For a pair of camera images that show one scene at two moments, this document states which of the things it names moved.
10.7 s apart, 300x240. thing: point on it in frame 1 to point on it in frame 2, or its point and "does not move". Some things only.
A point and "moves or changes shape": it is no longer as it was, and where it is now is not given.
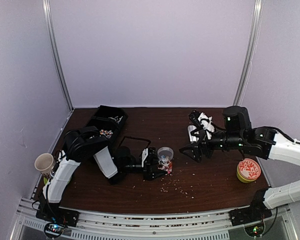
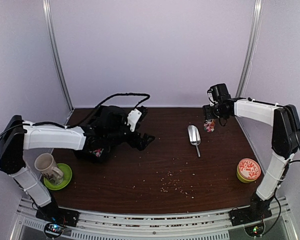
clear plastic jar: (165, 156) moves or changes shape
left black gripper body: (146, 172) to (133, 142)
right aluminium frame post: (255, 40) does not move
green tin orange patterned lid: (248, 170) does not move
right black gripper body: (204, 145) to (212, 114)
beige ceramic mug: (45, 162) does not move
